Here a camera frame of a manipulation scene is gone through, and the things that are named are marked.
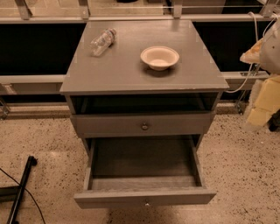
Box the metal railing frame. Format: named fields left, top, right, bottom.
left=0, top=0, right=280, bottom=121

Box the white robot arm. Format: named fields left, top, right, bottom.
left=240, top=20, right=280, bottom=74

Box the grey drawer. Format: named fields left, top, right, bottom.
left=71, top=112, right=215, bottom=138
left=74, top=136, right=216, bottom=209

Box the white cable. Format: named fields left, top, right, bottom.
left=224, top=11, right=280, bottom=95

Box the black stand leg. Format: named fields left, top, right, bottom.
left=0, top=156, right=37, bottom=224

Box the grey wooden drawer cabinet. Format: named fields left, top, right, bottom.
left=59, top=19, right=230, bottom=152

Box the black floor cable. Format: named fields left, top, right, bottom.
left=0, top=167, right=46, bottom=224

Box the white paper bowl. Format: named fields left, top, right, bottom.
left=140, top=46, right=179, bottom=71

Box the clear plastic water bottle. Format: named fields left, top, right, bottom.
left=90, top=28, right=116, bottom=57

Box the grey top drawer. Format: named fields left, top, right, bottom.
left=71, top=112, right=215, bottom=138

